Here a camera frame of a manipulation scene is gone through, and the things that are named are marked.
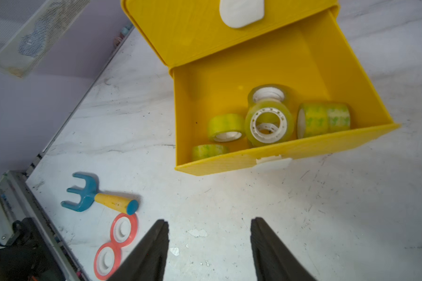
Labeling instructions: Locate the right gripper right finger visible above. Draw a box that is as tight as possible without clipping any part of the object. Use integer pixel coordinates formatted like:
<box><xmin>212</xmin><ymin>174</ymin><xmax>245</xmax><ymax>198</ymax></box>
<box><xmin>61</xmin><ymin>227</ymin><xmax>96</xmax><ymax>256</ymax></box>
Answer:
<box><xmin>250</xmin><ymin>217</ymin><xmax>315</xmax><ymax>281</ymax></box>

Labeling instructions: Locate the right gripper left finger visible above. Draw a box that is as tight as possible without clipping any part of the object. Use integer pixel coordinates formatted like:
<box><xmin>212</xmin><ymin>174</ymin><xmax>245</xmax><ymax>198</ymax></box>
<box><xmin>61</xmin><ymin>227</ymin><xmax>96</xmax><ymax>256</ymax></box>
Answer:
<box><xmin>109</xmin><ymin>220</ymin><xmax>169</xmax><ymax>281</ymax></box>

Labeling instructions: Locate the red tape ring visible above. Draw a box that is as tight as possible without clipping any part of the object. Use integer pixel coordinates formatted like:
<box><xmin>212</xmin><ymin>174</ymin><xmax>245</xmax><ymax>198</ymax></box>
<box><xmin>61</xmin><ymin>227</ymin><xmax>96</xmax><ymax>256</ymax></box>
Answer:
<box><xmin>93</xmin><ymin>241</ymin><xmax>123</xmax><ymax>281</ymax></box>
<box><xmin>109</xmin><ymin>212</ymin><xmax>139</xmax><ymax>248</ymax></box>

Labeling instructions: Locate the yellow tape roll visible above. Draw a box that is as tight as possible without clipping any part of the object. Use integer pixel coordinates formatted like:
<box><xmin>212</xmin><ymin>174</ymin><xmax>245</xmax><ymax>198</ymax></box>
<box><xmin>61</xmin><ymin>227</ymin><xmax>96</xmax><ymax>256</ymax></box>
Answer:
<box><xmin>247</xmin><ymin>84</ymin><xmax>293</xmax><ymax>107</ymax></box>
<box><xmin>192</xmin><ymin>144</ymin><xmax>229</xmax><ymax>162</ymax></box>
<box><xmin>326</xmin><ymin>103</ymin><xmax>351</xmax><ymax>133</ymax></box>
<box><xmin>207</xmin><ymin>114</ymin><xmax>245</xmax><ymax>142</ymax></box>
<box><xmin>245</xmin><ymin>100</ymin><xmax>295</xmax><ymax>147</ymax></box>
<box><xmin>297</xmin><ymin>103</ymin><xmax>329</xmax><ymax>139</ymax></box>

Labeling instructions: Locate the yellow drawer cabinet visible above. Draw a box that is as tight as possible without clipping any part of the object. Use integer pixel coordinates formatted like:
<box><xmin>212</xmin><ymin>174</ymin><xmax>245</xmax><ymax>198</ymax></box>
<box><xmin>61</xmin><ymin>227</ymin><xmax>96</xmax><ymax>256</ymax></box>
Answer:
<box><xmin>121</xmin><ymin>1</ymin><xmax>398</xmax><ymax>176</ymax></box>

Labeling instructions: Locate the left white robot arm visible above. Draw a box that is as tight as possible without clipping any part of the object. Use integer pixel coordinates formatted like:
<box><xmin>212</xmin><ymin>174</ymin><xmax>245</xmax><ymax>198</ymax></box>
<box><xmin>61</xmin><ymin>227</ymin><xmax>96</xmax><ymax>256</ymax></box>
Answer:
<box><xmin>0</xmin><ymin>218</ymin><xmax>66</xmax><ymax>281</ymax></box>

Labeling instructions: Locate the blue item in shelf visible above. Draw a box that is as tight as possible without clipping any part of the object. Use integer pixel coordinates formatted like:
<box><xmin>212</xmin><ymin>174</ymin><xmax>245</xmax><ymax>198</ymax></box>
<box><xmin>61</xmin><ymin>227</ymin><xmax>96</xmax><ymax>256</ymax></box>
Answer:
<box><xmin>18</xmin><ymin>20</ymin><xmax>49</xmax><ymax>57</ymax></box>

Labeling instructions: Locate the white mesh two-tier shelf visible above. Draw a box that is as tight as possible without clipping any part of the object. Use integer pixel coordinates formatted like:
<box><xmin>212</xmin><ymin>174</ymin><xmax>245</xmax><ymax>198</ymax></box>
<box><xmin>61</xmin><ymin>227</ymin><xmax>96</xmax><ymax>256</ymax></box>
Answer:
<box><xmin>0</xmin><ymin>1</ymin><xmax>90</xmax><ymax>78</ymax></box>

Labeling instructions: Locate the teal garden fork yellow handle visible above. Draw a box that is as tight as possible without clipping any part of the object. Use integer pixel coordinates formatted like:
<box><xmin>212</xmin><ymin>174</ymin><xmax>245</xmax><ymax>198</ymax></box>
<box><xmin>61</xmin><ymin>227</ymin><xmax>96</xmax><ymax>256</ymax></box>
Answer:
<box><xmin>60</xmin><ymin>172</ymin><xmax>139</xmax><ymax>215</ymax></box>

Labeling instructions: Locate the aluminium frame rail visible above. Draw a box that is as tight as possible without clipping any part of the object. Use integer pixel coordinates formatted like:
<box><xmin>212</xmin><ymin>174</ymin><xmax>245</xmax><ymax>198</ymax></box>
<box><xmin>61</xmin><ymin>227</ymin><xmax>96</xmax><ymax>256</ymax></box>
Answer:
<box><xmin>0</xmin><ymin>20</ymin><xmax>134</xmax><ymax>281</ymax></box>

